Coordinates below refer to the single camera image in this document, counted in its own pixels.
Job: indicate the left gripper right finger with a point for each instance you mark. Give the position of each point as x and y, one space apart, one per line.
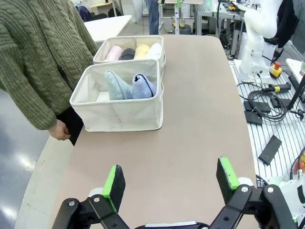
226 176

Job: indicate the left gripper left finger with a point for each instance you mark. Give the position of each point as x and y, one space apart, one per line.
114 188

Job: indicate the pale teal cone towel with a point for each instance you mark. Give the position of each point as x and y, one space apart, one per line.
118 88

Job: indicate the lavender blue cone towel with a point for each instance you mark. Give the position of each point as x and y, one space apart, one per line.
143 87

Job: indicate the dark grey towel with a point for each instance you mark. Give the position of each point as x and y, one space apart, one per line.
126 54

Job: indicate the pink towel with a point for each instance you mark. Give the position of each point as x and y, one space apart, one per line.
114 53

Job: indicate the yellow towel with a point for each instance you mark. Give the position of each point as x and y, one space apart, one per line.
141 51

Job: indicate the white towel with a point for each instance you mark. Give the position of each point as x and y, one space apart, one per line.
155 51

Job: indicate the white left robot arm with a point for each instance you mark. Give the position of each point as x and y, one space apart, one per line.
291 198

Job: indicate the person's right forearm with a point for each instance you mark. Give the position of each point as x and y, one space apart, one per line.
33 105

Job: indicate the aluminium profile robot base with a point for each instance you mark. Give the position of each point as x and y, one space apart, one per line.
290 133

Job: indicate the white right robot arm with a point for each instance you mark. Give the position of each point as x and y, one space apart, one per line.
255 47

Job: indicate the person's right hand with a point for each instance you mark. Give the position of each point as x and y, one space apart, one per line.
59 131

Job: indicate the black flat box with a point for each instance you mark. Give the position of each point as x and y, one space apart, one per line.
270 150
258 107
253 118

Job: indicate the beige fabric storage bin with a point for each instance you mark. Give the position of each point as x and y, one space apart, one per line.
104 50
124 114

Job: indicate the black tripod pole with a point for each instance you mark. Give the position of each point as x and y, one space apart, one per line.
297 93

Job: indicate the yellow emergency stop box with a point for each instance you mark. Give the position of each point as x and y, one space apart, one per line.
276 70

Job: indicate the person in green knit sweater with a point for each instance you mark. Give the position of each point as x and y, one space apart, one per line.
35 47

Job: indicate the white side table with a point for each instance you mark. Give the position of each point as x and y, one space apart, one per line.
104 26

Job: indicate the black hanging jacket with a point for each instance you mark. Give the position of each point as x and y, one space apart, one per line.
287 21

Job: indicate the bystander in blue jeans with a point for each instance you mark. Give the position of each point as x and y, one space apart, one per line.
153 16

